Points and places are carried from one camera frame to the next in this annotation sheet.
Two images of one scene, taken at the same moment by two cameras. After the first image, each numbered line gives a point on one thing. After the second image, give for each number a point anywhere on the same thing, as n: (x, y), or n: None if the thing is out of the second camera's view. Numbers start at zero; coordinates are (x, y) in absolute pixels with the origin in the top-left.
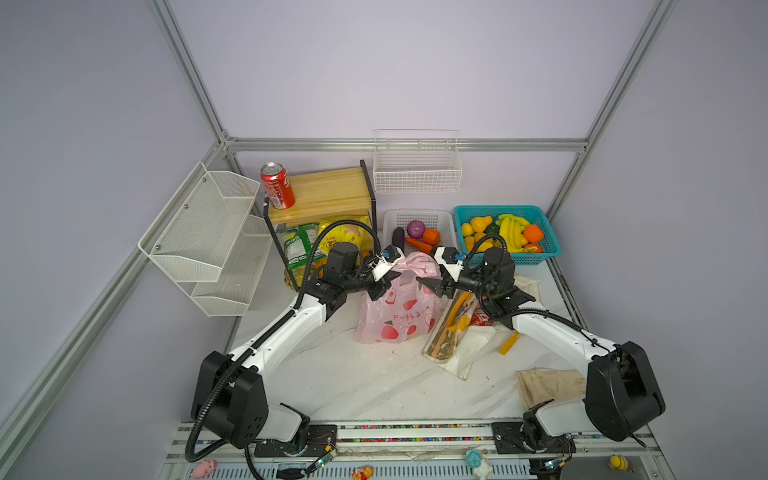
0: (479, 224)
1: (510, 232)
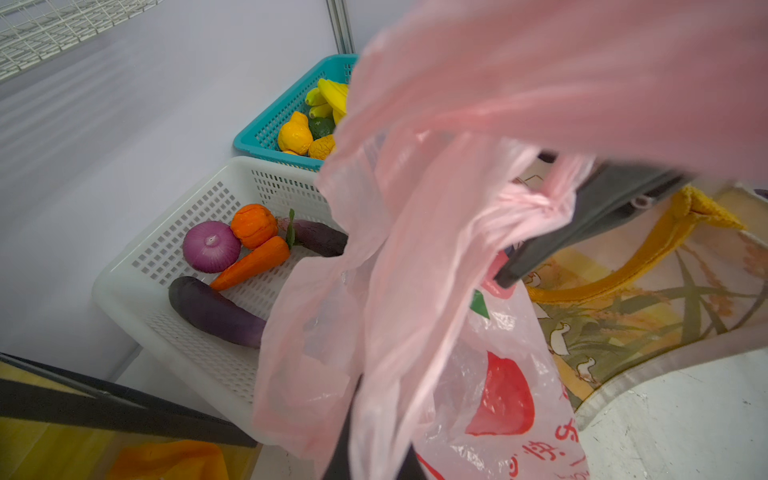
0: (296, 136)
1: (330, 99)
